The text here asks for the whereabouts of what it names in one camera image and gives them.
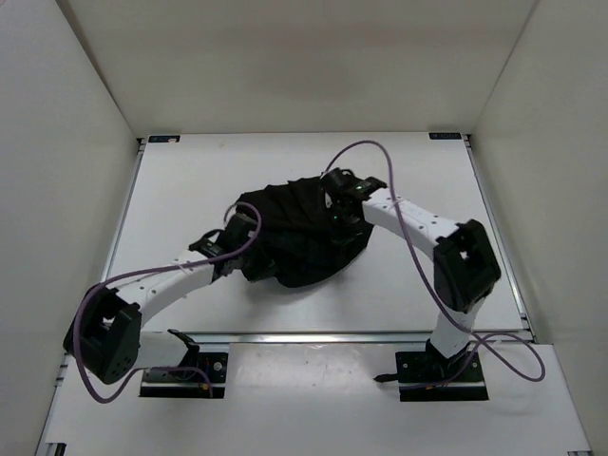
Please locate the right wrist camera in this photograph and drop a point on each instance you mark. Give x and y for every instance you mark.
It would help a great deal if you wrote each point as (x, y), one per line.
(337, 180)

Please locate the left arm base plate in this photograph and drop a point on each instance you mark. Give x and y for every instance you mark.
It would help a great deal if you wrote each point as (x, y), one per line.
(212, 360)

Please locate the blue table label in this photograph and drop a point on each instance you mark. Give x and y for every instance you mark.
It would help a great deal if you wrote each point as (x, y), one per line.
(444, 136)
(164, 138)

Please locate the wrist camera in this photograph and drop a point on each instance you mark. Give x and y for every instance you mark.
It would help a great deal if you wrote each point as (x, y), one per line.
(239, 228)
(337, 180)

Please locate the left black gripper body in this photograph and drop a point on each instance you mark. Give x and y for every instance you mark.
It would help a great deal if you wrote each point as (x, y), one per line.
(248, 258)

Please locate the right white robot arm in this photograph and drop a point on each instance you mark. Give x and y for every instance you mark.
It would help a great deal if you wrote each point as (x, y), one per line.
(465, 267)

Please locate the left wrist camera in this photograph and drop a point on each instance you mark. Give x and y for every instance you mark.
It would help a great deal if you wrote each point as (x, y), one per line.
(239, 228)

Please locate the left blue table label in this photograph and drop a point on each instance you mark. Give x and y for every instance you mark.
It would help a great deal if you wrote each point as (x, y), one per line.
(164, 138)

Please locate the right blue table label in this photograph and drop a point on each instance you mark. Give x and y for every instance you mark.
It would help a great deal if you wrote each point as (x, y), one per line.
(444, 136)

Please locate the black pleated skirt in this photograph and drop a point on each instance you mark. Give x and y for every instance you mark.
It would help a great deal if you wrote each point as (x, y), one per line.
(302, 241)

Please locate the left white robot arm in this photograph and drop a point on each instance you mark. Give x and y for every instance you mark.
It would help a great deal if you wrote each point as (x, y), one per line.
(106, 337)

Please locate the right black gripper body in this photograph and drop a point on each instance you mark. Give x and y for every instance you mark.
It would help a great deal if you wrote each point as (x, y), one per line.
(340, 221)

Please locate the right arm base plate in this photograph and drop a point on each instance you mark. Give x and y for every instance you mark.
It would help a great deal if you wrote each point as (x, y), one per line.
(419, 382)

